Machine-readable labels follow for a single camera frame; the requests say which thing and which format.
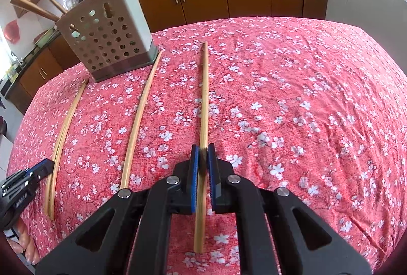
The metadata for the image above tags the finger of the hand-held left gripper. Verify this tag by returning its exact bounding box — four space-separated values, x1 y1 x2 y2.
19 158 55 182

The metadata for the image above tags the grey perforated utensil holder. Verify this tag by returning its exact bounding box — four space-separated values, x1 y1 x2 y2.
55 0 158 83

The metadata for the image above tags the person's left hand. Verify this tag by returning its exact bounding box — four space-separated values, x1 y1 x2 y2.
6 218 41 266

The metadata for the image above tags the red floral tablecloth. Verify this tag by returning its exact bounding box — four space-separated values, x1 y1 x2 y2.
6 16 407 275

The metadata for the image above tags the green bowl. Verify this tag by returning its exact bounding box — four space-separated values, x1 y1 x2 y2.
33 30 56 47

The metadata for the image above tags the red plastic bag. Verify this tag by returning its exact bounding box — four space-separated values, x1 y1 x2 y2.
4 18 20 42

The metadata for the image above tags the brown wooden chopstick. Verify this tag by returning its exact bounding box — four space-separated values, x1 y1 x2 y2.
193 41 209 254

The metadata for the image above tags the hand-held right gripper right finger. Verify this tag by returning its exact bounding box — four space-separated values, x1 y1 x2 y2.
207 143 372 275

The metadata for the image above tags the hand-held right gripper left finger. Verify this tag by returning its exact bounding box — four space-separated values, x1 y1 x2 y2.
35 144 201 275

